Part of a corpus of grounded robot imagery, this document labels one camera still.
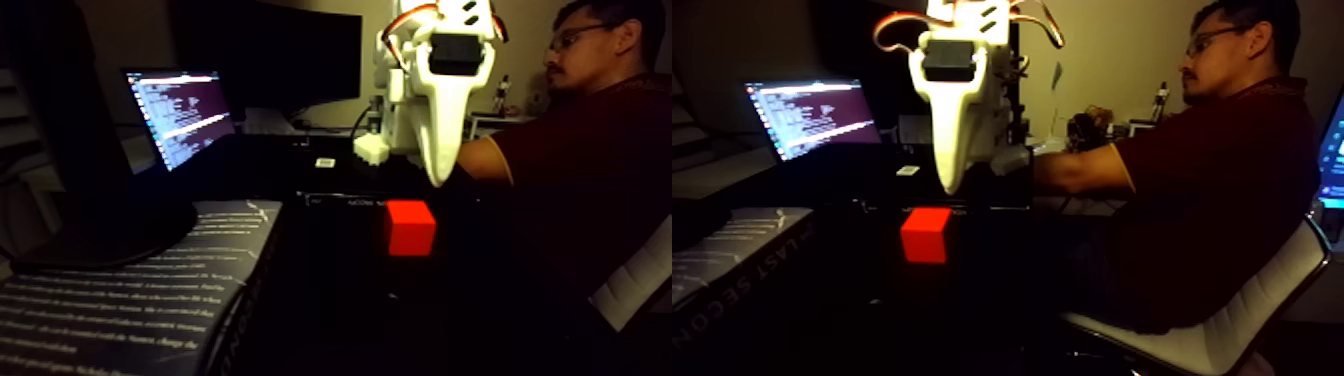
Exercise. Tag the red cube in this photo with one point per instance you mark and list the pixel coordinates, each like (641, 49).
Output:
(410, 229)

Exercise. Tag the dark leader arm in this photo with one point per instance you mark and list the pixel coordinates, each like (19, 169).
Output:
(1090, 128)

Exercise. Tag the small white sticker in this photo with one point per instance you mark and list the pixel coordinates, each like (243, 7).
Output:
(326, 163)

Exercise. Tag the large black monitor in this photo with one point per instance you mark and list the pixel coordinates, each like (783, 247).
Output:
(273, 52)

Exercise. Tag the laptop with lit screen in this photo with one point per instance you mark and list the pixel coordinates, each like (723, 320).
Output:
(178, 110)

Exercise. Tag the dark box with white print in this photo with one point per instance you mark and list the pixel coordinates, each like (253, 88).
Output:
(126, 304)

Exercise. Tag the black monitor with stand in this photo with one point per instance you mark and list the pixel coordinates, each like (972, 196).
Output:
(63, 126)

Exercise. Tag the person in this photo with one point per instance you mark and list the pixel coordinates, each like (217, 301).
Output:
(1208, 178)

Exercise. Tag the white office chair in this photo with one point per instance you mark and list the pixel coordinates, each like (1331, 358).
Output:
(1239, 326)

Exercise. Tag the blue lit screen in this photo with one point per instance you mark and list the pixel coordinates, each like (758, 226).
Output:
(1334, 158)

